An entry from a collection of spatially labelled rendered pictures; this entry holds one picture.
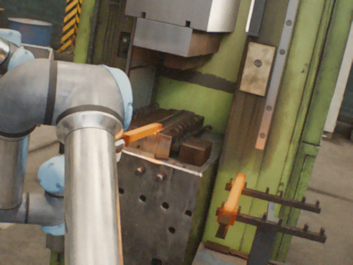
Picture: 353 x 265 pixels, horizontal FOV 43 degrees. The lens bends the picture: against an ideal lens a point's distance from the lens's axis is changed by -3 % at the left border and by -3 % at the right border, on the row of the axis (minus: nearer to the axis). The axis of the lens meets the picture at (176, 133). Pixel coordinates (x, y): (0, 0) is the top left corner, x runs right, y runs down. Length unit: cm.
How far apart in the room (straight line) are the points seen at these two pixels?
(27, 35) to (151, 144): 454
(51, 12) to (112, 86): 828
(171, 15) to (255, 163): 60
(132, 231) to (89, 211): 102
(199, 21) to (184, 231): 71
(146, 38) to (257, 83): 41
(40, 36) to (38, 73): 529
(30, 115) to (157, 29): 85
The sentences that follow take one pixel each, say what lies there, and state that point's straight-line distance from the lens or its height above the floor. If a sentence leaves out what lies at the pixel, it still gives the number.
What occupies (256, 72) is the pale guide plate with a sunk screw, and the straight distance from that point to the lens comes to 161.
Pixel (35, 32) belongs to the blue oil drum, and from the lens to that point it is 604.
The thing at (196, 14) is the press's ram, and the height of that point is 141.
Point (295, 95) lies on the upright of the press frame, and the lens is 163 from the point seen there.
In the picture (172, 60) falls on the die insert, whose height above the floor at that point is 124.
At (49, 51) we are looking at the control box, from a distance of 173.
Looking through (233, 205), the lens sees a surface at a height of 93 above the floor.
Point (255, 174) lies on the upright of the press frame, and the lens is 170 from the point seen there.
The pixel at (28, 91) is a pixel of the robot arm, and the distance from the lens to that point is 79.
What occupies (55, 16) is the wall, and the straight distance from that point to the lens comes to 900.
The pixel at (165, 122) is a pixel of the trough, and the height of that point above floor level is 99.
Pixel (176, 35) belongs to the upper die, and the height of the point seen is 133.
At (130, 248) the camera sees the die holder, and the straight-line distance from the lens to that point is 173.
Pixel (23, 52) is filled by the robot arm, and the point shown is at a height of 126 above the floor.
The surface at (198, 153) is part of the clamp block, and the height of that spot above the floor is 96.
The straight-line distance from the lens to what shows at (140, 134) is 147.
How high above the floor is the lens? 144
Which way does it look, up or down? 16 degrees down
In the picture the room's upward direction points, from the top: 11 degrees clockwise
